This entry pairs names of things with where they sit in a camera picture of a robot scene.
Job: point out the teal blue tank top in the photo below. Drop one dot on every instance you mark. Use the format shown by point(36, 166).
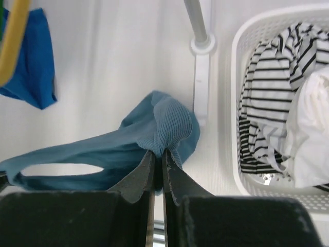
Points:
point(158, 123)

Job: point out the green hanger with blue top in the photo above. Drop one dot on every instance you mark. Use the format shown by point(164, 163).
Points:
point(1, 20)

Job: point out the silver and white clothes rack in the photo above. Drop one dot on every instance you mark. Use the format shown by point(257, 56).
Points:
point(202, 46)

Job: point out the bright blue tank top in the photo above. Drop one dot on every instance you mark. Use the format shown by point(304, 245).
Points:
point(33, 79)

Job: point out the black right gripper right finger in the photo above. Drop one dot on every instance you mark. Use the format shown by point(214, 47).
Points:
point(195, 217)

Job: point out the black and white striped garment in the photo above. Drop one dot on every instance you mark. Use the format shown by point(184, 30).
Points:
point(277, 69)

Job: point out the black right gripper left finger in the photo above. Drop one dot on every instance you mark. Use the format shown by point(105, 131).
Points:
point(120, 216)

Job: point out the yellow hanger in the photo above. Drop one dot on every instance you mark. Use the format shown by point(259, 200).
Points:
point(12, 38)

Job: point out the white plastic laundry basket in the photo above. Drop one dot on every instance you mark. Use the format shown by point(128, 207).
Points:
point(264, 26)

